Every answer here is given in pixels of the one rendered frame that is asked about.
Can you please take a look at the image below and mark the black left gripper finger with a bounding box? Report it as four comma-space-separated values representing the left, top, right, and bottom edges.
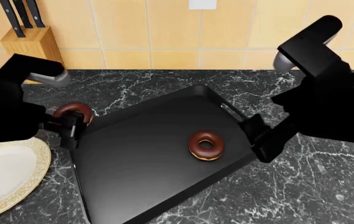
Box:
59, 125, 80, 151
67, 111, 86, 128

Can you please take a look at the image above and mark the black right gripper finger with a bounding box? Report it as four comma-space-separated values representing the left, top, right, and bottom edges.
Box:
238, 113, 272, 146
249, 127, 299, 164

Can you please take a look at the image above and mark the chocolate glazed donut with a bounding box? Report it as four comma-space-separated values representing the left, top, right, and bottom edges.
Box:
189, 131, 225, 162
52, 101, 94, 127

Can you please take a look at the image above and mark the white plate with gold rim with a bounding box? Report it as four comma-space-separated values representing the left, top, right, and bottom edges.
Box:
0, 136, 52, 218

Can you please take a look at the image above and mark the black rectangular serving tray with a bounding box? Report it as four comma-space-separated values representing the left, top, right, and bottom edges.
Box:
68, 84, 262, 224

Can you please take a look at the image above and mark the wooden knife block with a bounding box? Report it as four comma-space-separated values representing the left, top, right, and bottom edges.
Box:
0, 24, 66, 71

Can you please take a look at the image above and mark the black handled knife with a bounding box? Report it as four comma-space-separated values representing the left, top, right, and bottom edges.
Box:
12, 0, 34, 29
0, 0, 27, 39
24, 0, 47, 29

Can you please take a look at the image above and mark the white wall outlet plate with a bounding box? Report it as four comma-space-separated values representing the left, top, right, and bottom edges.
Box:
189, 0, 218, 11

